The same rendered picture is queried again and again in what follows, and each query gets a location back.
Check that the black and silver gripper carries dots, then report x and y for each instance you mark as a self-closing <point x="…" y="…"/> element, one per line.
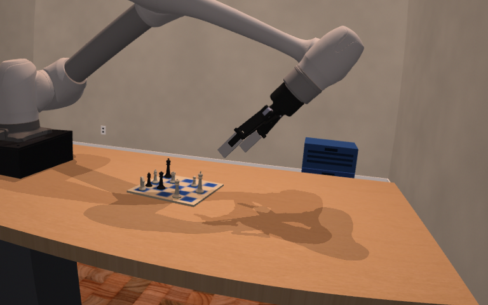
<point x="284" y="103"/>

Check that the white knight chess piece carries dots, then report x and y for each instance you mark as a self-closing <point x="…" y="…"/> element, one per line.
<point x="142" y="181"/>

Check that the blue and tan chessboard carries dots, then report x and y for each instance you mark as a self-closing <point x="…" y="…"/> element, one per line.
<point x="188" y="195"/>

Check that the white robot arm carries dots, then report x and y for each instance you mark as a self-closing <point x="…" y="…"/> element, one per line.
<point x="24" y="91"/>

